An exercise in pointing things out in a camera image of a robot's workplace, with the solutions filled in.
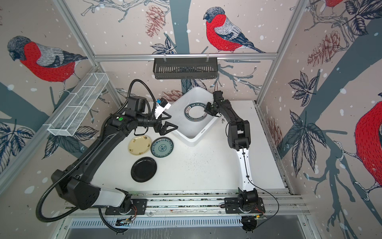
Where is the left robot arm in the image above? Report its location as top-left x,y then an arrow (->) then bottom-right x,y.
52,96 -> 178,214

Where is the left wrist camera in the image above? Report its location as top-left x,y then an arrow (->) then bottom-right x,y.
154,98 -> 171,119

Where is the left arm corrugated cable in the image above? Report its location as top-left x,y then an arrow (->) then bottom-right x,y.
35,79 -> 157,234

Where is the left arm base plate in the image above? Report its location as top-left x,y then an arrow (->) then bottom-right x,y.
105,199 -> 148,216

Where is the green rim plate front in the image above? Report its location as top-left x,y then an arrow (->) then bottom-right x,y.
184,103 -> 207,122

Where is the black wire hanging basket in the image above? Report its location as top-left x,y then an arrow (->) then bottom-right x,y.
153,57 -> 219,80

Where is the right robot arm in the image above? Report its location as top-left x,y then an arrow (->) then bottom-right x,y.
205,100 -> 259,213

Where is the white wire mesh basket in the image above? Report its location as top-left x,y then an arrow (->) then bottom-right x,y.
48,73 -> 109,136

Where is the white plastic bin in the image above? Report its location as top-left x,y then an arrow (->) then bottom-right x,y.
166,87 -> 218,147

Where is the black round plate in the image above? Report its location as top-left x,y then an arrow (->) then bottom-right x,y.
131,157 -> 157,183

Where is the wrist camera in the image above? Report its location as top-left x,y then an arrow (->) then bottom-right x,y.
154,98 -> 171,119
213,91 -> 224,104

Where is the teal patterned small plate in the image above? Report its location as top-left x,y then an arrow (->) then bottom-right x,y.
150,137 -> 174,158

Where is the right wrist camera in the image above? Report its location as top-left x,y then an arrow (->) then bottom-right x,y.
213,91 -> 224,104

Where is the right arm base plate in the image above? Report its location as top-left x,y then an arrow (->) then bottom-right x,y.
219,198 -> 266,214

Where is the cream yellow small plate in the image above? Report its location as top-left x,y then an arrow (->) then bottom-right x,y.
128,135 -> 152,155

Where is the horizontal aluminium frame bar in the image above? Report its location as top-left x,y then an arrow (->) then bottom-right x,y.
93,53 -> 279,62

